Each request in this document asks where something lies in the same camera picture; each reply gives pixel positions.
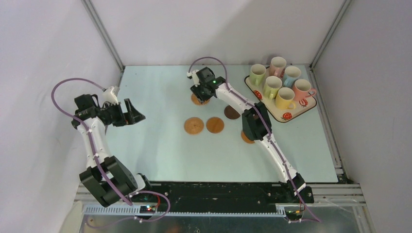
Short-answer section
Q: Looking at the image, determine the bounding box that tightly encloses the woven rattan coaster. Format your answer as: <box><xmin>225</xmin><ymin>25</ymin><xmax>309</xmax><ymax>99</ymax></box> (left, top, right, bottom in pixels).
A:
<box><xmin>184</xmin><ymin>117</ymin><xmax>205</xmax><ymax>135</ymax></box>
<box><xmin>191</xmin><ymin>94</ymin><xmax>210</xmax><ymax>105</ymax></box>

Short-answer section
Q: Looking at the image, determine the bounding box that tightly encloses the dark wooden coaster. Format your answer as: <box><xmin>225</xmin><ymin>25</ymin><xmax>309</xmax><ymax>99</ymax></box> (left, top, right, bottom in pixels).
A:
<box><xmin>224</xmin><ymin>105</ymin><xmax>240</xmax><ymax>120</ymax></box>

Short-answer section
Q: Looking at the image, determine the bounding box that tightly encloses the light wooden coaster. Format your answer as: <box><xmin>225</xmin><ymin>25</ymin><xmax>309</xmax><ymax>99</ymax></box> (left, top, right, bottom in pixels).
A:
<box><xmin>240</xmin><ymin>131</ymin><xmax>254</xmax><ymax>144</ymax></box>
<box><xmin>206</xmin><ymin>117</ymin><xmax>224</xmax><ymax>133</ymax></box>

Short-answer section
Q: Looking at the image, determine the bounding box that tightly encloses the yellow mug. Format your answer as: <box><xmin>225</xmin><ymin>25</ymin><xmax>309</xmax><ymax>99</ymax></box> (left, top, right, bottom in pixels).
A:
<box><xmin>275</xmin><ymin>87</ymin><xmax>296</xmax><ymax>110</ymax></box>

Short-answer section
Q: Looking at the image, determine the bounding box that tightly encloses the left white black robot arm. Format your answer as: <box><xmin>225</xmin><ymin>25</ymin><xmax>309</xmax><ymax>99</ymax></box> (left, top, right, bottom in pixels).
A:
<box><xmin>71</xmin><ymin>94</ymin><xmax>154</xmax><ymax>207</ymax></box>

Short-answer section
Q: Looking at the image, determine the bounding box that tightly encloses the green mug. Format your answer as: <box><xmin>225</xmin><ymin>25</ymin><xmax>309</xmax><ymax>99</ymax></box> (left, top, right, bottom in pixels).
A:
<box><xmin>249</xmin><ymin>64</ymin><xmax>266</xmax><ymax>86</ymax></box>

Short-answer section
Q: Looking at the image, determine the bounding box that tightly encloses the yellow-green mug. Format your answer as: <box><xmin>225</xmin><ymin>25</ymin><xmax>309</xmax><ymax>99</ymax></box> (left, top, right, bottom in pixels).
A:
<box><xmin>263</xmin><ymin>76</ymin><xmax>283</xmax><ymax>100</ymax></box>

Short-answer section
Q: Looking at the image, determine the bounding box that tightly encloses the pink mug at back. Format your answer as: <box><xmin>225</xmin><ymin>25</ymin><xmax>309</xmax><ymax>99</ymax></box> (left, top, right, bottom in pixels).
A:
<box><xmin>269</xmin><ymin>56</ymin><xmax>287</xmax><ymax>78</ymax></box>

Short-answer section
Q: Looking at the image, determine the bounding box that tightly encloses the blue mug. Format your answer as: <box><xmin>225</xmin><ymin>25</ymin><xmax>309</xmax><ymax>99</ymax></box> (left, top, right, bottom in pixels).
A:
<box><xmin>283</xmin><ymin>66</ymin><xmax>302</xmax><ymax>88</ymax></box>

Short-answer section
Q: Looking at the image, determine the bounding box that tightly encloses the strawberry pattern tray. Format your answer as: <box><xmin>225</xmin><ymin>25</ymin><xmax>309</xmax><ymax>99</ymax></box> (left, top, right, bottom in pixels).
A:
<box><xmin>244</xmin><ymin>71</ymin><xmax>317</xmax><ymax>123</ymax></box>

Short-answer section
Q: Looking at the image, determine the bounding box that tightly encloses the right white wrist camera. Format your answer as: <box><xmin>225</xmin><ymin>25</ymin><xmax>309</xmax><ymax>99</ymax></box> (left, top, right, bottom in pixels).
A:
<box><xmin>187</xmin><ymin>69</ymin><xmax>200</xmax><ymax>87</ymax></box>

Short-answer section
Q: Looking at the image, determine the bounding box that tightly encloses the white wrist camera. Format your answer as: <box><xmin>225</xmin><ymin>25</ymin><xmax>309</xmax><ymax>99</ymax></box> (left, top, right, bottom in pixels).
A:
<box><xmin>102</xmin><ymin>86</ymin><xmax>120</xmax><ymax>104</ymax></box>
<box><xmin>187</xmin><ymin>69</ymin><xmax>200</xmax><ymax>87</ymax></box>

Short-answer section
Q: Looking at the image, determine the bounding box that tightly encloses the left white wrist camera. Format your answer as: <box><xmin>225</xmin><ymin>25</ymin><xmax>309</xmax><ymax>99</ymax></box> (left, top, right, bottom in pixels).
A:
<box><xmin>102</xmin><ymin>86</ymin><xmax>120</xmax><ymax>104</ymax></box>

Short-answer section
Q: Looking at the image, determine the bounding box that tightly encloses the pink mug with handle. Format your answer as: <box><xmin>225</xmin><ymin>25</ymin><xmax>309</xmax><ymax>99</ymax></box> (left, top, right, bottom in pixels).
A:
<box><xmin>292</xmin><ymin>79</ymin><xmax>317</xmax><ymax>102</ymax></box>

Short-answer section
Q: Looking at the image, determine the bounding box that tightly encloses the aluminium frame rail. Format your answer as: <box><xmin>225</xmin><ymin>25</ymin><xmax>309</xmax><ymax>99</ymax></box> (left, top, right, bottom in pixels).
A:
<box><xmin>75</xmin><ymin>182</ymin><xmax>366</xmax><ymax>217</ymax></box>

